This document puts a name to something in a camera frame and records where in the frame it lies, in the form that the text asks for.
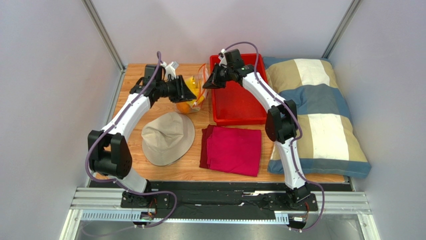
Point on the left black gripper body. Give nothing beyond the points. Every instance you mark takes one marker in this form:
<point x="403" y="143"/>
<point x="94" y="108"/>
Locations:
<point x="171" y="89"/>

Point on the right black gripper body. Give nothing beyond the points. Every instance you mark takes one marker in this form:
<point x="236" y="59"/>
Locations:
<point x="218" y="76"/>

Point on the clear zip top bag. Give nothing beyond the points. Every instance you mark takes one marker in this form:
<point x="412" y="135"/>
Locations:
<point x="201" y="75"/>

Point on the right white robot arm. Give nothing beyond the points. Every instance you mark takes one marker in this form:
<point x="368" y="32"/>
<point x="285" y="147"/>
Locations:
<point x="281" y="124"/>

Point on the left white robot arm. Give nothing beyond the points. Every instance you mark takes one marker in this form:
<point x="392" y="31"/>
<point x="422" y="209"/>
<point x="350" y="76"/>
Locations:
<point x="108" y="151"/>

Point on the yellow fake pear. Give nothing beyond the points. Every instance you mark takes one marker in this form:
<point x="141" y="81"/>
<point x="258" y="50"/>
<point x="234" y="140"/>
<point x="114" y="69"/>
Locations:
<point x="195" y="87"/>

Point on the orange fake fruit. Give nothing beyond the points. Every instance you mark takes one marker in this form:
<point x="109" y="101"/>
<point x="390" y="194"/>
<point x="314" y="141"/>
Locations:
<point x="183" y="107"/>

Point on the red plastic tray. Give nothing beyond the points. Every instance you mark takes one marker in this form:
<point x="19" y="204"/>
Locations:
<point x="234" y="105"/>

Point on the beige bucket hat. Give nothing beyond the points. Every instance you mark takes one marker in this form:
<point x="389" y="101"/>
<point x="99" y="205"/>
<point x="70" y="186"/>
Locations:
<point x="167" y="139"/>

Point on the magenta folded cloth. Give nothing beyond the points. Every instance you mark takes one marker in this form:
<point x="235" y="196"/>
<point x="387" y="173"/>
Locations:
<point x="231" y="150"/>

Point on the plaid pillow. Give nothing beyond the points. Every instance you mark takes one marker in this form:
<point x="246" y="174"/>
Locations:
<point x="328" y="144"/>

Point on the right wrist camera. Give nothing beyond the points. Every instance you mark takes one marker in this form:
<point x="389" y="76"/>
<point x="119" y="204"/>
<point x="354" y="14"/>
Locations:
<point x="222" y="58"/>

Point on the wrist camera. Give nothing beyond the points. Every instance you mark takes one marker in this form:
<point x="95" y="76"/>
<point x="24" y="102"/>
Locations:
<point x="222" y="58"/>
<point x="170" y="69"/>

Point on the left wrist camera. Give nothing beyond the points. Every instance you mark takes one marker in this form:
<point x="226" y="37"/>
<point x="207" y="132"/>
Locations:
<point x="170" y="69"/>

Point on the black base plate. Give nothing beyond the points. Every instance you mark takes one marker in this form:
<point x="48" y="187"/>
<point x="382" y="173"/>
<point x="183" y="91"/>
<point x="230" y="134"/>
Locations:
<point x="217" y="204"/>

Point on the aluminium frame rail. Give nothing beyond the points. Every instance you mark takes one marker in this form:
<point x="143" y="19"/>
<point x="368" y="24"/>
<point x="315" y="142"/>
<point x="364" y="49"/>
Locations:
<point x="103" y="204"/>

